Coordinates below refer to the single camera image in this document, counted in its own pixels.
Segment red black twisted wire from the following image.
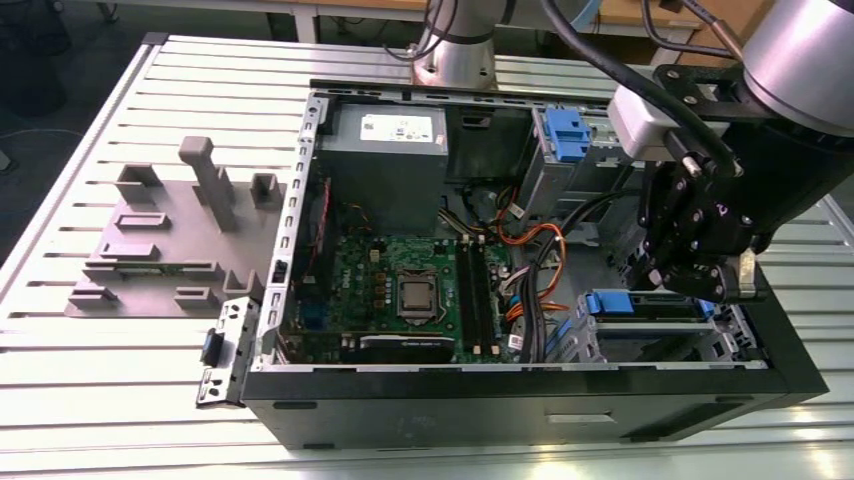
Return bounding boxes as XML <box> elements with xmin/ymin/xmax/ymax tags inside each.
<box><xmin>304</xmin><ymin>177</ymin><xmax>334</xmax><ymax>287</ymax></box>

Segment grey parts rack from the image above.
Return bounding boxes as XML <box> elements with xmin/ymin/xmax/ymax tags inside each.
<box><xmin>63</xmin><ymin>137</ymin><xmax>289</xmax><ymax>319</ymax></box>

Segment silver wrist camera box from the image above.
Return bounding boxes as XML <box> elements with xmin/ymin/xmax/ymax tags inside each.
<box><xmin>605</xmin><ymin>84</ymin><xmax>677</xmax><ymax>162</ymax></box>

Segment CPU socket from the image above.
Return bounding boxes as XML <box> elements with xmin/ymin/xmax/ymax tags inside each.
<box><xmin>393</xmin><ymin>267</ymin><xmax>448</xmax><ymax>329</ymax></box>

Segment grey power supply unit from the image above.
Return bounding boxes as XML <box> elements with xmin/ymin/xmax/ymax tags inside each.
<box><xmin>313</xmin><ymin>102</ymin><xmax>449</xmax><ymax>236</ymax></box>

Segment white frame desk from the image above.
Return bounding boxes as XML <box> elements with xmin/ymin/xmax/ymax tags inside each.
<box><xmin>93</xmin><ymin>0</ymin><xmax>429</xmax><ymax>46</ymax></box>

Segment metal drive cage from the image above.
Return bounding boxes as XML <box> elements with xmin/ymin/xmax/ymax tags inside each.
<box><xmin>520</xmin><ymin>103</ymin><xmax>660</xmax><ymax>221</ymax></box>

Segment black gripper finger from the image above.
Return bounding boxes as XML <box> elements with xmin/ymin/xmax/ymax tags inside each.
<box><xmin>633</xmin><ymin>160</ymin><xmax>704</xmax><ymax>297</ymax></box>
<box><xmin>661</xmin><ymin>247</ymin><xmax>768</xmax><ymax>305</ymax></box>

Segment wooden cabinet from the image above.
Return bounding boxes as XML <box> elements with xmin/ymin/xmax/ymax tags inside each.
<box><xmin>670</xmin><ymin>0</ymin><xmax>783</xmax><ymax>69</ymax></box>

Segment green motherboard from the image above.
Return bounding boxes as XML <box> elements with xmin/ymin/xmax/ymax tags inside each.
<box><xmin>280</xmin><ymin>232</ymin><xmax>516</xmax><ymax>364</ymax></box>

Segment metal disk bay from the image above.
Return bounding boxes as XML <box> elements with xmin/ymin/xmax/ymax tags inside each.
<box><xmin>577</xmin><ymin>288</ymin><xmax>736</xmax><ymax>364</ymax></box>

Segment black RAM slot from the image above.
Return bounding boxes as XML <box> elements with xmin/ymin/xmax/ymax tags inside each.
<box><xmin>472</xmin><ymin>233</ymin><xmax>502</xmax><ymax>355</ymax></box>
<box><xmin>456</xmin><ymin>233</ymin><xmax>486</xmax><ymax>355</ymax></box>

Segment black PC case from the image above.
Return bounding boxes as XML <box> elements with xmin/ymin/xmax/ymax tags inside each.
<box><xmin>239</xmin><ymin>77</ymin><xmax>829</xmax><ymax>451</ymax></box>

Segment light wooden desk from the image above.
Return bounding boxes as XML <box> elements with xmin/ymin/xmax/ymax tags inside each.
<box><xmin>590</xmin><ymin>0</ymin><xmax>708</xmax><ymax>66</ymax></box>

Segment yellow black wire bundle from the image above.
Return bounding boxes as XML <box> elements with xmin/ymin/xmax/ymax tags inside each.
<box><xmin>437</xmin><ymin>182</ymin><xmax>526</xmax><ymax>236</ymax></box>

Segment black camera bracket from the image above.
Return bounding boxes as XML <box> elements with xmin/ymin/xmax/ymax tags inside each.
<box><xmin>650</xmin><ymin>62</ymin><xmax>769</xmax><ymax>126</ymax></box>

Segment hard disk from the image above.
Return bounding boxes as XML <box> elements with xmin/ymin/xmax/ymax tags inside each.
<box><xmin>581</xmin><ymin>290</ymin><xmax>721</xmax><ymax>331</ymax></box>

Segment silver CPU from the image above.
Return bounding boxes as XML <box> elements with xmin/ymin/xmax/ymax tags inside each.
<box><xmin>400</xmin><ymin>282</ymin><xmax>436</xmax><ymax>309</ymax></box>

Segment orange wire bundle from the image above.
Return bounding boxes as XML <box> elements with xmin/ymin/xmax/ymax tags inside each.
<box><xmin>497</xmin><ymin>222</ymin><xmax>576</xmax><ymax>326</ymax></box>

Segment black graphics card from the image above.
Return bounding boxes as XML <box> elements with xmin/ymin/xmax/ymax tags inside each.
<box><xmin>338</xmin><ymin>333</ymin><xmax>461</xmax><ymax>365</ymax></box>

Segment metal expansion slot bracket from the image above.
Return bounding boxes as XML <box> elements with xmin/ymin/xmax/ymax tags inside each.
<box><xmin>195</xmin><ymin>295</ymin><xmax>264</xmax><ymax>409</ymax></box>

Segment brown braided arm cable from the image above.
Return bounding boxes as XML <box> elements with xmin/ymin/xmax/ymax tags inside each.
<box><xmin>680</xmin><ymin>0</ymin><xmax>748</xmax><ymax>59</ymax></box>

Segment blue plastic drive latch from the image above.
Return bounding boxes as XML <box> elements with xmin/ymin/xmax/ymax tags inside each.
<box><xmin>544</xmin><ymin>106</ymin><xmax>596</xmax><ymax>164</ymax></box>

